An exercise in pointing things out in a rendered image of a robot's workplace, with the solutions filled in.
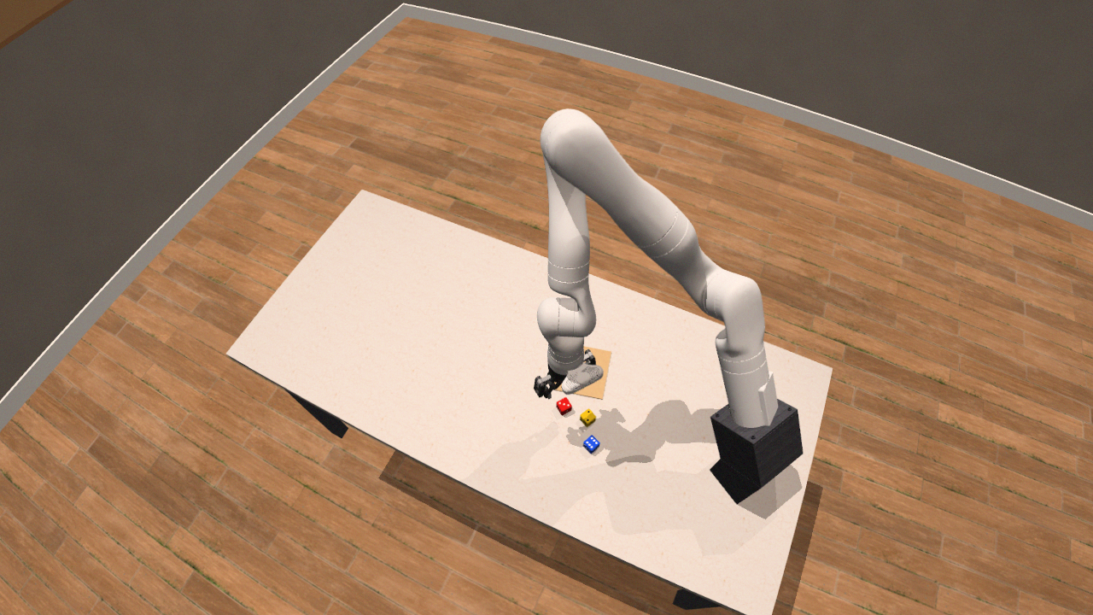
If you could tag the tan flat mat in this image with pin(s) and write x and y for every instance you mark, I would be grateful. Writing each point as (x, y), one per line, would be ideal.
(596, 390)

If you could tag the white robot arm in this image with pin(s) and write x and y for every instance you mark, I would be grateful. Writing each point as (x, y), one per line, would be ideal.
(578, 151)

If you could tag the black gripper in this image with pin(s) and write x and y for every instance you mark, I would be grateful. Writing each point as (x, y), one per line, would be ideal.
(541, 383)

